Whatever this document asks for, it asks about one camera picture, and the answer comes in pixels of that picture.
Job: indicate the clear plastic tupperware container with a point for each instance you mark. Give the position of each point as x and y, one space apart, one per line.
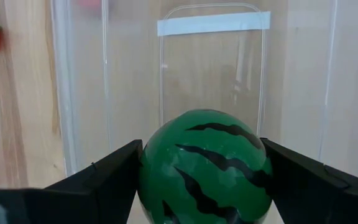
129 77

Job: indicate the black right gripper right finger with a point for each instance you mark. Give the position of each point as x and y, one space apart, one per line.
315 196

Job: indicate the green striped toy watermelon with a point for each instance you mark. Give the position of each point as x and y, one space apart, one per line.
210 174

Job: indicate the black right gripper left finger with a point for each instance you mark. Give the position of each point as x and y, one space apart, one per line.
98 193

